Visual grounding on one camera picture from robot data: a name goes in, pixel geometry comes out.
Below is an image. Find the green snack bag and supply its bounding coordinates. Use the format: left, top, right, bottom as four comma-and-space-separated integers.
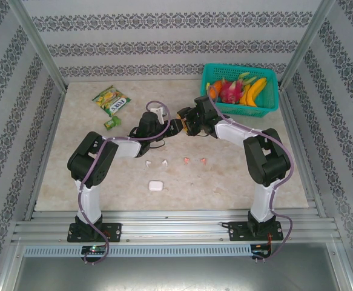
91, 85, 133, 118

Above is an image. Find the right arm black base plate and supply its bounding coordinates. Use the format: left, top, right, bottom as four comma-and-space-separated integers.
226, 221, 283, 243

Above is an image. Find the left small circuit board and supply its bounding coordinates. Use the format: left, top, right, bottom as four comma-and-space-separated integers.
81, 245, 108, 255

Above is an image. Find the aluminium mounting rail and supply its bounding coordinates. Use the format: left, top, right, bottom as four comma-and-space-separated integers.
11, 208, 337, 244

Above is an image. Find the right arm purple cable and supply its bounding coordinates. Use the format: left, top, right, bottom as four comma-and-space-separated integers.
206, 85, 295, 263

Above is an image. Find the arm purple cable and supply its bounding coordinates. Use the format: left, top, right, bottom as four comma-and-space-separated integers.
206, 85, 295, 263
78, 100, 171, 265

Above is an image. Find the small circuit board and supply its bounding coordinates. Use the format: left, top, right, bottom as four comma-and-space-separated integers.
252, 243, 272, 257
81, 245, 108, 255

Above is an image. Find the pink toy dragon fruit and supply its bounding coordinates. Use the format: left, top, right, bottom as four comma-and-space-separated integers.
218, 72, 257, 105

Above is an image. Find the orange toy fruit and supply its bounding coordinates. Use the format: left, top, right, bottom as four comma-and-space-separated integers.
208, 81, 224, 101

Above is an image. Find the teal plastic basket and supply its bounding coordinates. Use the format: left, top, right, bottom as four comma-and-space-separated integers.
200, 62, 280, 119

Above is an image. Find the small green candy packet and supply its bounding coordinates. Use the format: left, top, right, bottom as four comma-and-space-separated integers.
103, 116, 122, 132

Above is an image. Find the yellow toy banana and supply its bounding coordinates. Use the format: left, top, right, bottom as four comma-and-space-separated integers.
239, 77, 268, 108

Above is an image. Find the right small circuit board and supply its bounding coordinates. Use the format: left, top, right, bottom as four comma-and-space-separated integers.
252, 243, 272, 257

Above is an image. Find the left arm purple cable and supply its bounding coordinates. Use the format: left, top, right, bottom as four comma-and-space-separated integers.
78, 100, 171, 265

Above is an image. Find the aluminium frame post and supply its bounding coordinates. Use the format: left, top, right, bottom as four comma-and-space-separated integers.
279, 0, 337, 89
5, 0, 69, 92

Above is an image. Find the aluminium frame side rail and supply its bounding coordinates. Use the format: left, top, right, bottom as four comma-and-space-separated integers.
280, 85, 327, 219
24, 89, 67, 222

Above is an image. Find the grey metal panel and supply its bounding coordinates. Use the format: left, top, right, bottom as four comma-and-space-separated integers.
12, 257, 353, 291

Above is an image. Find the slotted grey cable duct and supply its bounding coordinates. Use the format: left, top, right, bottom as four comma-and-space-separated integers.
22, 244, 253, 258

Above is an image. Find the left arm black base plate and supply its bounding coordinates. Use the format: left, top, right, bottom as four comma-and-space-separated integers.
67, 222, 123, 244

